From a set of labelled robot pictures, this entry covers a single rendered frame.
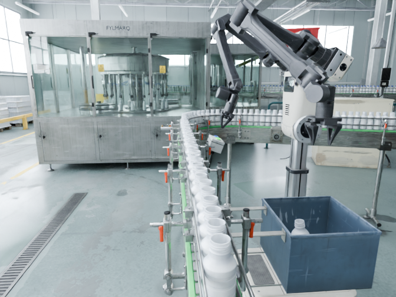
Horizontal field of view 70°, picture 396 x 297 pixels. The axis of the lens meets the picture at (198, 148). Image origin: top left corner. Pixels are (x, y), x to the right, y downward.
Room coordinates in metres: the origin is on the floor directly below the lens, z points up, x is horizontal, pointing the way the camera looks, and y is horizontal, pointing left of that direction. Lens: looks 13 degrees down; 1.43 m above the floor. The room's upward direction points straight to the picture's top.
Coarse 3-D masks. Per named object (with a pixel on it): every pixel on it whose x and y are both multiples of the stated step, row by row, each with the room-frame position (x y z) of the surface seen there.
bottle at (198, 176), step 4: (196, 176) 0.79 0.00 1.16; (200, 176) 0.78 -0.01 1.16; (204, 176) 0.79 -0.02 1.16; (196, 180) 0.79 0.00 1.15; (196, 184) 0.79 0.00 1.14; (192, 188) 0.80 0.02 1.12; (196, 188) 0.78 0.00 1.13; (192, 192) 0.79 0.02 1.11; (196, 192) 0.78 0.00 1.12; (192, 196) 0.79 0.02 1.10
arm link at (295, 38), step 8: (240, 8) 1.17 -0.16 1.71; (232, 16) 1.20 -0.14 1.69; (240, 16) 1.17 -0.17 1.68; (264, 16) 1.28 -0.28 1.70; (240, 24) 1.19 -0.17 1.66; (264, 24) 1.27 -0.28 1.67; (272, 24) 1.27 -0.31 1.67; (272, 32) 1.29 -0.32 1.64; (280, 32) 1.29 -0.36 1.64; (288, 32) 1.30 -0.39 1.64; (304, 32) 1.33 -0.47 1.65; (280, 40) 1.32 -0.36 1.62; (288, 40) 1.31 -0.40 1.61; (296, 40) 1.32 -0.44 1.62; (312, 40) 1.32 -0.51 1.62; (296, 48) 1.34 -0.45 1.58; (304, 56) 1.35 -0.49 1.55
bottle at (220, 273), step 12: (216, 240) 0.46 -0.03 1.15; (228, 240) 0.45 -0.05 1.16; (216, 252) 0.43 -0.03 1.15; (228, 252) 0.43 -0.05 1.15; (204, 264) 0.43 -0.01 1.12; (216, 264) 0.42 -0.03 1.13; (228, 264) 0.43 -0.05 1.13; (216, 276) 0.42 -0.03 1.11; (228, 276) 0.42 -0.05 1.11; (216, 288) 0.42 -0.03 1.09; (228, 288) 0.42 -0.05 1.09
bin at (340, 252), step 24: (264, 216) 1.09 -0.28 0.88; (288, 216) 1.14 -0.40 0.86; (312, 216) 1.15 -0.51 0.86; (336, 216) 1.09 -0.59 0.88; (360, 216) 0.96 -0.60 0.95; (264, 240) 1.08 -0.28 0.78; (288, 240) 0.84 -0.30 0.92; (312, 240) 0.83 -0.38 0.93; (336, 240) 0.84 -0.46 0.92; (360, 240) 0.84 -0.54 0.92; (288, 264) 0.83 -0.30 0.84; (312, 264) 0.83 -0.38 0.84; (336, 264) 0.84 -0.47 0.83; (360, 264) 0.85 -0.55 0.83; (288, 288) 0.83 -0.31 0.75; (312, 288) 0.83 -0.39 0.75; (336, 288) 0.84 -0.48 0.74; (360, 288) 0.85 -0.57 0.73
